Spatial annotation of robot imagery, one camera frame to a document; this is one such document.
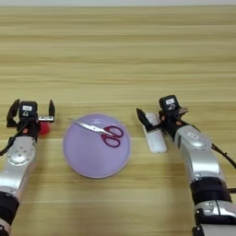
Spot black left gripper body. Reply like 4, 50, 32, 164
17, 113, 56, 141

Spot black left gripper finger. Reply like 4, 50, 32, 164
6, 99, 21, 129
47, 99, 56, 118

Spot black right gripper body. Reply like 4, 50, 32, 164
158, 110, 189, 141

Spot small red object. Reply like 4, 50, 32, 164
38, 121, 52, 136

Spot scissors with maroon handles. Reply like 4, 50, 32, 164
68, 117, 124, 148

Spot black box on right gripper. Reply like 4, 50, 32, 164
158, 94, 181, 115

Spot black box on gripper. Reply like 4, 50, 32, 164
18, 100, 39, 121
158, 94, 181, 115

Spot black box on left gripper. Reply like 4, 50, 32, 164
18, 100, 39, 121

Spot white rectangular remote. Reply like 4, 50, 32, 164
142, 112, 168, 154

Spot purple round plate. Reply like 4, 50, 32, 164
62, 113, 132, 180

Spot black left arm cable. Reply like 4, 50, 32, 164
0, 127, 24, 156

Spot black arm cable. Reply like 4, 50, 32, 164
0, 127, 24, 156
211, 143, 236, 171

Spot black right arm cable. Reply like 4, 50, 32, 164
211, 143, 236, 171

